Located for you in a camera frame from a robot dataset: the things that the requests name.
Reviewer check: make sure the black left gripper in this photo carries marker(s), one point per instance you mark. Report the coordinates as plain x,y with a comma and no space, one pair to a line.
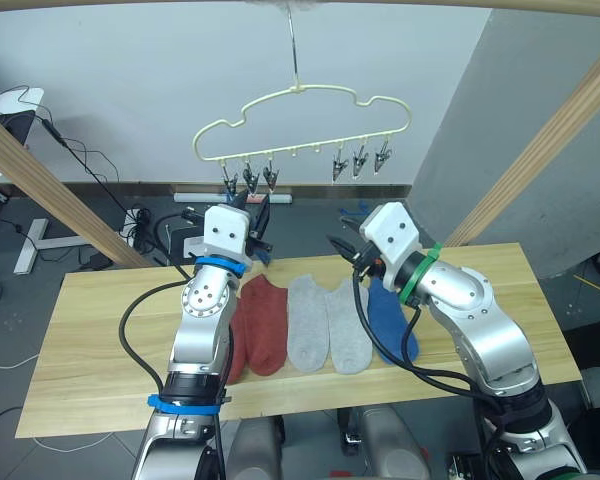
260,246

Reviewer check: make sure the red ankle sock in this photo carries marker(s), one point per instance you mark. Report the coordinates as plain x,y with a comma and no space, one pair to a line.
265,325
237,345

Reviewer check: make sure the white desk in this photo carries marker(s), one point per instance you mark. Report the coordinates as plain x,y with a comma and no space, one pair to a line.
30,240

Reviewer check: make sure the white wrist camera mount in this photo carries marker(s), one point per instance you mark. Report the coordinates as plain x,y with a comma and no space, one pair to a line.
391,230
224,227

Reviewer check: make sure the white power strip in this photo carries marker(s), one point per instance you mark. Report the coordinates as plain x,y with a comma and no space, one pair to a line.
131,227

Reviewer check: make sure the horizontal wooden frame beam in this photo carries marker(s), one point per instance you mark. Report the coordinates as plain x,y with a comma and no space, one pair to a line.
130,4

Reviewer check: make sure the metal hanger clip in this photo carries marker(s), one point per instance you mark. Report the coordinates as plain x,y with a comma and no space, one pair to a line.
250,179
270,176
381,160
339,167
359,162
229,180

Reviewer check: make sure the blue wrist tape band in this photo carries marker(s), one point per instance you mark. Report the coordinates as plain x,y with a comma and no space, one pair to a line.
220,263

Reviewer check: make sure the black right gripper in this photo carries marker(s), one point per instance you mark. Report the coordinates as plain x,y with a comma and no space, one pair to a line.
367,262

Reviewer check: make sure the cream clip hanger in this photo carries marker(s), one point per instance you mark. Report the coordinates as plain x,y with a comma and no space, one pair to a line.
300,89

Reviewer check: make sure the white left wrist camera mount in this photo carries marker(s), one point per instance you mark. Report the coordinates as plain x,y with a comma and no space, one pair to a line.
224,227

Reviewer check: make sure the grey ankle sock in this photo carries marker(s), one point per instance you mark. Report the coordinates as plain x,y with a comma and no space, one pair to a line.
307,325
347,335

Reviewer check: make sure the blue ankle sock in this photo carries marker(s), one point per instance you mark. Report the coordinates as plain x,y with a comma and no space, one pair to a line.
387,320

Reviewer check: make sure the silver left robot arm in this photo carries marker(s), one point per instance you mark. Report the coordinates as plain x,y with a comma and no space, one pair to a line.
205,300

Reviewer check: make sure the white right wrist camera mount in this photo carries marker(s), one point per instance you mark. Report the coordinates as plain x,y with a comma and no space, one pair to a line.
391,230

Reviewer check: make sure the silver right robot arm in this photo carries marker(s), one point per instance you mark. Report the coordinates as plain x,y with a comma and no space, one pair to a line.
480,320

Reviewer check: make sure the grey rounded robot leg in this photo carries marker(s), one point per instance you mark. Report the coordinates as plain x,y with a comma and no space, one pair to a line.
255,450
392,445

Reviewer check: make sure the blue elbow tape band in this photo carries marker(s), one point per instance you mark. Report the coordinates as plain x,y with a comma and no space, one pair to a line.
185,406

